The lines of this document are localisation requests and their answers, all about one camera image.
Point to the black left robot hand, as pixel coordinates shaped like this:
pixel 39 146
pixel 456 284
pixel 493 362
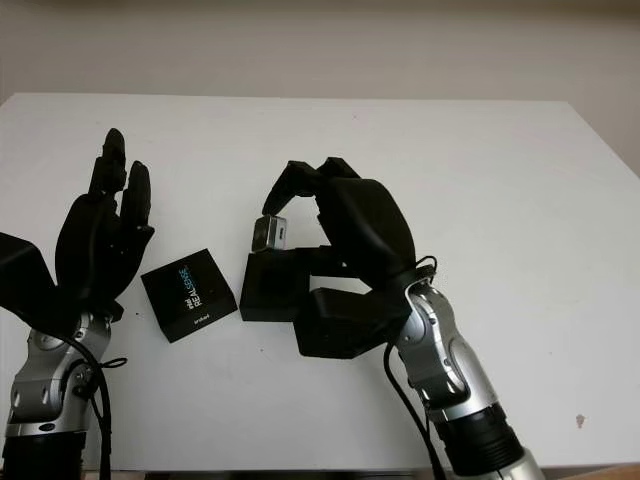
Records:
pixel 95 245

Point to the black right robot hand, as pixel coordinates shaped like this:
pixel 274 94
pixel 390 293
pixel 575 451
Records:
pixel 370 230

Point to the small silver depth camera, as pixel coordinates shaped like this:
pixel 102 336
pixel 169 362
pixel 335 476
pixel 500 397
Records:
pixel 270 232

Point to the black RealSense box lid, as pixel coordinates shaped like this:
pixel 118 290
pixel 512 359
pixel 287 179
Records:
pixel 187 295

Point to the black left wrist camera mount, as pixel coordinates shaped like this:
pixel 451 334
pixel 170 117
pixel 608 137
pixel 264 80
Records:
pixel 25 280

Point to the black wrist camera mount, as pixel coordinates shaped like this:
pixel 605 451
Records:
pixel 340 325
pixel 25 280

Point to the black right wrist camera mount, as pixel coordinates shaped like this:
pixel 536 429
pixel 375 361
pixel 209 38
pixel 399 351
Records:
pixel 340 325

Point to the black camera box base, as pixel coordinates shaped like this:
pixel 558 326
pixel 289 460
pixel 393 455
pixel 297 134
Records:
pixel 270 295

